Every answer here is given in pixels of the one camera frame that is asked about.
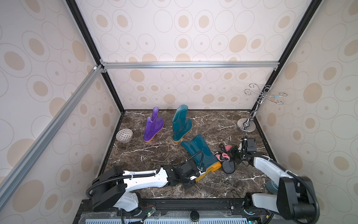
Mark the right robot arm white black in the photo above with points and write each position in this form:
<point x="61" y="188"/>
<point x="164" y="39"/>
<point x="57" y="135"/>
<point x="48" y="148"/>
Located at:
<point x="295" y="199"/>

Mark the pink cloth black trim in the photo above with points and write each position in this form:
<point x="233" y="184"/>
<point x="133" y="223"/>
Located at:
<point x="226" y="159"/>

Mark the purple rubber boot yellow sole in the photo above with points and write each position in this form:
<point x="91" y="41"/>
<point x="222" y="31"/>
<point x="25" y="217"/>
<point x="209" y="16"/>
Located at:
<point x="153" y="125"/>

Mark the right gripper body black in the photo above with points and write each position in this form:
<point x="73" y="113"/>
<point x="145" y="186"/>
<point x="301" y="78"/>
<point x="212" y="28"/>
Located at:
<point x="237" y="156"/>

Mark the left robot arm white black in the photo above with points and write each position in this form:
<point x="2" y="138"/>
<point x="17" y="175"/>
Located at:
<point x="116" y="187"/>

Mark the teal rubber boot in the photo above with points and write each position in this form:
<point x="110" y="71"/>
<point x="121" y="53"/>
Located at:
<point x="204" y="159"/>
<point x="180" y="123"/>

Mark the horizontal aluminium bar back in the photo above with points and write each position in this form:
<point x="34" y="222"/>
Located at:
<point x="191" y="65"/>

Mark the grey-blue ceramic cup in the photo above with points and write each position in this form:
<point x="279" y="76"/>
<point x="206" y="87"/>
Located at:
<point x="272" y="187"/>

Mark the chrome hook stand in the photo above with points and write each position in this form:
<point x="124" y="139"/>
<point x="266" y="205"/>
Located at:
<point x="247" y="125"/>

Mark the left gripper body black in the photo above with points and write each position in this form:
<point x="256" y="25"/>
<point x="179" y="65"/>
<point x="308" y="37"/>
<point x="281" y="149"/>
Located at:
<point x="189" y="183"/>

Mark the diagonal aluminium bar left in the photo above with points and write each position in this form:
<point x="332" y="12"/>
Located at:
<point x="22" y="168"/>

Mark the patterned white bowl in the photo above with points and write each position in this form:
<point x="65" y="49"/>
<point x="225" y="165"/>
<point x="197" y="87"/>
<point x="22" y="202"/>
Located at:
<point x="124" y="135"/>

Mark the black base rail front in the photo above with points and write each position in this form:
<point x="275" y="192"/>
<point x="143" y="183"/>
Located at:
<point x="190" y="211"/>

